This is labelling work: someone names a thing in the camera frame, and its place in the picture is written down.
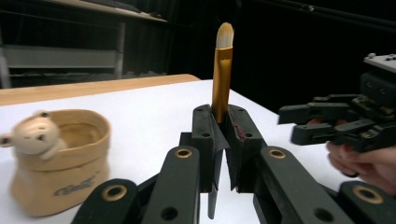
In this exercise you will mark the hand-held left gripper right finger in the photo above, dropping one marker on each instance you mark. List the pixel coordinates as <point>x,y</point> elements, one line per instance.
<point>246,146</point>

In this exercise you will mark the gold ferrule makeup brush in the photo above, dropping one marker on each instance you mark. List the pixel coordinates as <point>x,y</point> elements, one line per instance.
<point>221,77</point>

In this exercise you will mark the black metal rod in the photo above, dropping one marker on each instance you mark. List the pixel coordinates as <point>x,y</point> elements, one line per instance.
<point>342,14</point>

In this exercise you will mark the wooden table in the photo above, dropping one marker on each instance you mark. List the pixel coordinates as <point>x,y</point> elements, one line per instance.
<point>77,88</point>

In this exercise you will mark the tan bear pen holder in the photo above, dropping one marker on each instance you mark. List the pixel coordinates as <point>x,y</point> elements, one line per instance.
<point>56,174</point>

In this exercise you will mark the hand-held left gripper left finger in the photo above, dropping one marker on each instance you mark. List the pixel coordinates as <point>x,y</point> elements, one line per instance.
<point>207,140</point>

